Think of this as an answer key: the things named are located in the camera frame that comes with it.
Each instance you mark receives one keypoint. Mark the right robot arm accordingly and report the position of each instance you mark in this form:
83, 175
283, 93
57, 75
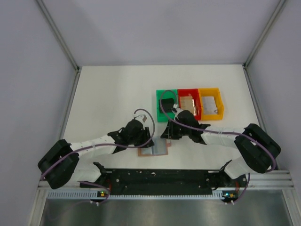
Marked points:
258, 151

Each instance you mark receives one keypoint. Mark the yellow plastic bin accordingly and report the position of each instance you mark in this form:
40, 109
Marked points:
215, 92

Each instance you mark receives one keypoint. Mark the grey cable duct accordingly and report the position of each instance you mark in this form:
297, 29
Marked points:
98, 195

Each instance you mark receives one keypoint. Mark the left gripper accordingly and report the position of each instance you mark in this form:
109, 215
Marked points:
146, 136

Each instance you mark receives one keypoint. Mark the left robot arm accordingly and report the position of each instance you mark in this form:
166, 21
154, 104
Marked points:
74, 162

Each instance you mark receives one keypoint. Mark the green plastic bin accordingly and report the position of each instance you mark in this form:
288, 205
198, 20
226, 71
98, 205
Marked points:
161, 117

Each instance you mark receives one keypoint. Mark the brown leather card holder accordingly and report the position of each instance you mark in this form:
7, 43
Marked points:
160, 148

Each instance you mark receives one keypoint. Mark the aluminium frame profile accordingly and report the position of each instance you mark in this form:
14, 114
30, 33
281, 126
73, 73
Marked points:
57, 34

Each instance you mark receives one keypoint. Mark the black cards stack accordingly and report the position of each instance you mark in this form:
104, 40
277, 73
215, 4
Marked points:
167, 104

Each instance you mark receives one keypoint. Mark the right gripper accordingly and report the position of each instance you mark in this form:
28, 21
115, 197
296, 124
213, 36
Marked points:
169, 132

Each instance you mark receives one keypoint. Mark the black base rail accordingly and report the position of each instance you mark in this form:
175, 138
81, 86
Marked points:
164, 181

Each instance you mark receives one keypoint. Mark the gold cards stack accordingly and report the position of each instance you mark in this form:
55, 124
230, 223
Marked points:
187, 103

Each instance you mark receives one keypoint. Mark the silver cards stack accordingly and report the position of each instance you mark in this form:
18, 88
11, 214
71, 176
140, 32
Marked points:
209, 105

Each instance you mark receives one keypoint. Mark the red plastic bin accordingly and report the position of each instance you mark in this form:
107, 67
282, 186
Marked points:
195, 94

